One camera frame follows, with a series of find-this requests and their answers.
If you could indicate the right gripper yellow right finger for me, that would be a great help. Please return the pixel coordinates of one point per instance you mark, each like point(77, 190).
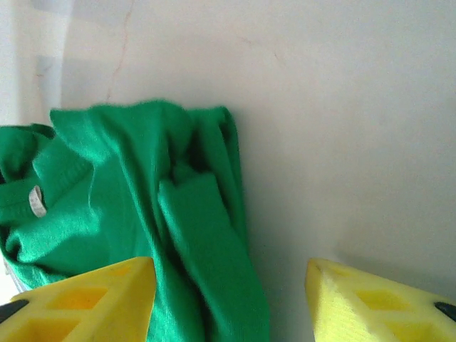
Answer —
point(374, 310)

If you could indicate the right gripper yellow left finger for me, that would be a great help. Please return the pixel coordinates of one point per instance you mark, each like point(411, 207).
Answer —
point(89, 306)

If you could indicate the green t-shirt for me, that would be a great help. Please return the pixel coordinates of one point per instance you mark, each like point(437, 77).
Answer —
point(124, 178)

